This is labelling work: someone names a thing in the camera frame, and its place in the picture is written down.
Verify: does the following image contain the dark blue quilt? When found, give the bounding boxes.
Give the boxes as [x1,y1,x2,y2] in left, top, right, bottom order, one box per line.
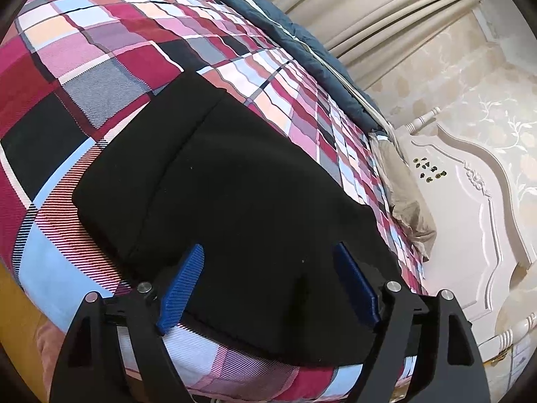
[219,0,393,135]

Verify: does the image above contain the white carved bed footboard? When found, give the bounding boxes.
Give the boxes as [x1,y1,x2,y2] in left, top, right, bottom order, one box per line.
[396,108,536,393]

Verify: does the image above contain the black pants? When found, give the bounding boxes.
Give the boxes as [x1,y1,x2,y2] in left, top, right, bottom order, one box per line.
[72,72,401,367]

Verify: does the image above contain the brown pillow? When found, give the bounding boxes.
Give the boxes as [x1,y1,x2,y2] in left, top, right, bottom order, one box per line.
[369,134,437,262]

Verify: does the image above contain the beige curtain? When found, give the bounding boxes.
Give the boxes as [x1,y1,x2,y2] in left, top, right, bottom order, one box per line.
[267,0,480,88]

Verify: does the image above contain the plaid bed blanket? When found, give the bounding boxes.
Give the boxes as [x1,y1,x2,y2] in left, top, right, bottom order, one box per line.
[1,0,422,402]

